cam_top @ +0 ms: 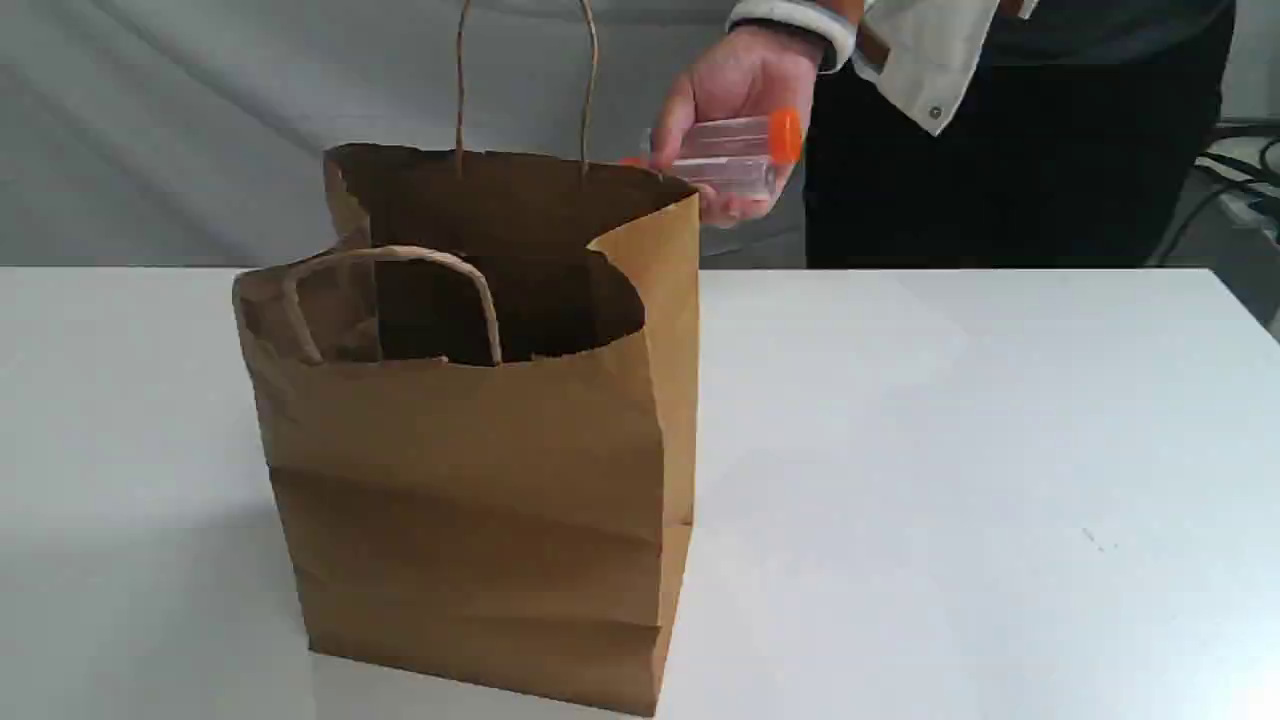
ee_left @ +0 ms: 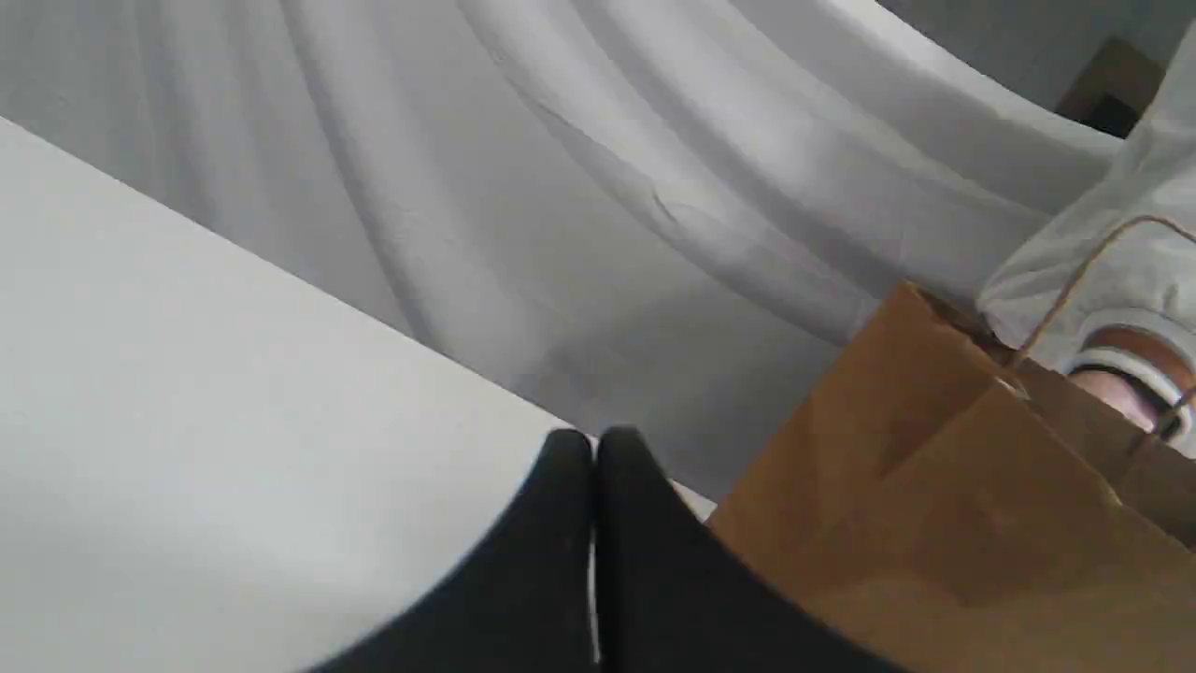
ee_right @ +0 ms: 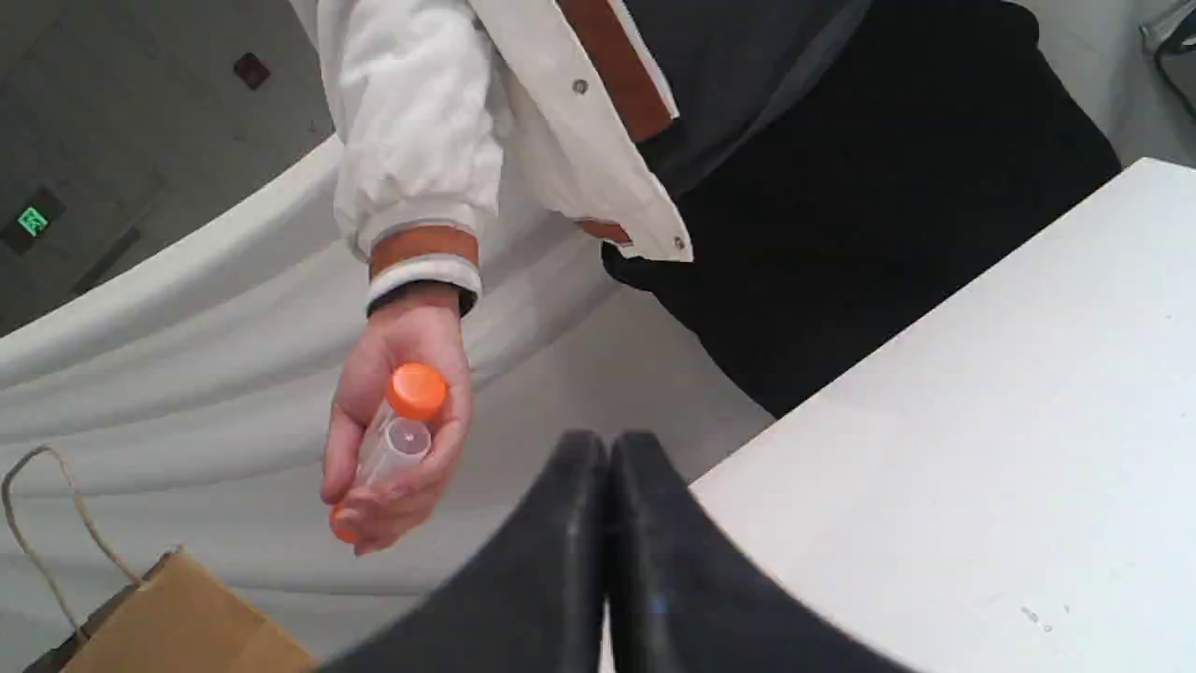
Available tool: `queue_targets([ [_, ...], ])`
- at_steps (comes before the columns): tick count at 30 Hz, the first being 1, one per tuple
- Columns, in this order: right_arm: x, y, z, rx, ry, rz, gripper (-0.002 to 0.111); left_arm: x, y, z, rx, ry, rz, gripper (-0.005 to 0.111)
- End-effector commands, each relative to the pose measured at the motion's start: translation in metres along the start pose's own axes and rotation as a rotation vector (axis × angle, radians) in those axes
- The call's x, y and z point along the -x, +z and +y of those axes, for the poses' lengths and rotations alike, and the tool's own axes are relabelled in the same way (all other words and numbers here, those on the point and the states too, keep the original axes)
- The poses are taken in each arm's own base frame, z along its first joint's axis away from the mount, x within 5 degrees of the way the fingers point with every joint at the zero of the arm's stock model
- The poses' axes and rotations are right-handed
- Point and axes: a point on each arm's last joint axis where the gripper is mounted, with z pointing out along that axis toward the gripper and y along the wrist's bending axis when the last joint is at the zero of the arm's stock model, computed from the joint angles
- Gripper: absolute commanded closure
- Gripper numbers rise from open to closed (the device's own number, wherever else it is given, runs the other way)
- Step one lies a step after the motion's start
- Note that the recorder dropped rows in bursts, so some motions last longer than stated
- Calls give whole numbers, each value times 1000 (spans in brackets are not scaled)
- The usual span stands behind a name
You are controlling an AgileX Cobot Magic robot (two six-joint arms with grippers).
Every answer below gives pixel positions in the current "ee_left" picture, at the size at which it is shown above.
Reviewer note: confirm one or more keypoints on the person hand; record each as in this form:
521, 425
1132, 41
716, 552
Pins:
1143, 377

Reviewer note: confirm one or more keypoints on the white backdrop cloth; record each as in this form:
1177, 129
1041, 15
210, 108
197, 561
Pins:
671, 214

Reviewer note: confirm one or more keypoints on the brown cardboard box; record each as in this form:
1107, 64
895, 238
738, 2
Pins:
1113, 90

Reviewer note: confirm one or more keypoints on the brown paper bag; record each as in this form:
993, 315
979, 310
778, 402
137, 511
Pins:
959, 508

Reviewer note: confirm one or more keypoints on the person forearm white sleeve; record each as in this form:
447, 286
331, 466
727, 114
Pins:
1121, 254

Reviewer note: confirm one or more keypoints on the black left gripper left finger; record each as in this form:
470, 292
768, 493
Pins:
519, 600

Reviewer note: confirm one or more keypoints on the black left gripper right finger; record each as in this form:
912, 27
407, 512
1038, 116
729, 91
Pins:
669, 597

